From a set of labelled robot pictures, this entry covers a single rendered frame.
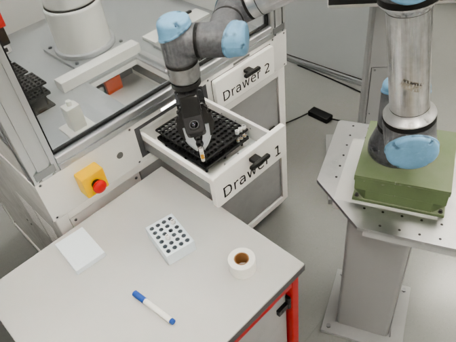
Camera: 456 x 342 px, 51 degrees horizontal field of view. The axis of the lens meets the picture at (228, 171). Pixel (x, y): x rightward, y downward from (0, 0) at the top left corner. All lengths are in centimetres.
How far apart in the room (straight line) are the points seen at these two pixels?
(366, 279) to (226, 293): 66
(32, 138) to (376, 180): 89
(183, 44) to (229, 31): 10
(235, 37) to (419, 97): 41
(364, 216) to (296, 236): 94
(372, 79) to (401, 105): 115
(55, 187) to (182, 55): 54
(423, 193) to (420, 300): 87
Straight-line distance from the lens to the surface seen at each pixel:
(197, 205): 140
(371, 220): 135
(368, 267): 167
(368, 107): 233
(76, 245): 139
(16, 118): 124
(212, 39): 103
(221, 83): 160
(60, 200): 141
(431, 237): 135
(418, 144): 113
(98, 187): 136
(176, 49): 106
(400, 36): 100
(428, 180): 134
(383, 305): 184
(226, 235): 131
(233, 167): 126
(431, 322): 210
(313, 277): 214
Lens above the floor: 178
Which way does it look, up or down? 43 degrees down
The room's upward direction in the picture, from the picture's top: 8 degrees counter-clockwise
